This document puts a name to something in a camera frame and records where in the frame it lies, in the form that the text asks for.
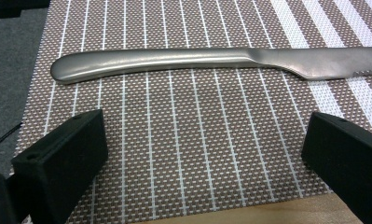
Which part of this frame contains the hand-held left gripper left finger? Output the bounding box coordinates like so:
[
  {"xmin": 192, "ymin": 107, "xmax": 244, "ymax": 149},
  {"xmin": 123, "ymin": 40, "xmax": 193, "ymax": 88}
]
[{"xmin": 7, "ymin": 108, "xmax": 109, "ymax": 224}]

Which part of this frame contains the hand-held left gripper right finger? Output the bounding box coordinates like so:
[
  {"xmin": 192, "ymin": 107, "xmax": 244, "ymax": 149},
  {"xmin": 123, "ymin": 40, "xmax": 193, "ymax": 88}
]
[{"xmin": 300, "ymin": 111, "xmax": 372, "ymax": 224}]

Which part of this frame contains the steel table knife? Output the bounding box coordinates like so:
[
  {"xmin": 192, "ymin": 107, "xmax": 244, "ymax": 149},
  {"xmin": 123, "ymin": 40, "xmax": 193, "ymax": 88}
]
[{"xmin": 49, "ymin": 46, "xmax": 372, "ymax": 86}]

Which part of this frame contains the brown white striped woven placemat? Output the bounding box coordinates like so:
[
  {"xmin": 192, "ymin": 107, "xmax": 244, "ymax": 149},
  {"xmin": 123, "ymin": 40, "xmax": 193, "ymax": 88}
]
[{"xmin": 10, "ymin": 0, "xmax": 372, "ymax": 224}]

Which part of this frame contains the thin black cable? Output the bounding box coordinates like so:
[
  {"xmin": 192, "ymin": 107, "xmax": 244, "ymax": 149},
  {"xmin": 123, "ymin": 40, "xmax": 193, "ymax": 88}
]
[{"xmin": 0, "ymin": 121, "xmax": 23, "ymax": 152}]

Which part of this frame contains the black stepped foam block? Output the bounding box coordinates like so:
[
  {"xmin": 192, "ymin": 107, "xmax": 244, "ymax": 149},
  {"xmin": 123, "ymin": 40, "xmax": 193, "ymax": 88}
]
[{"xmin": 0, "ymin": 0, "xmax": 51, "ymax": 21}]

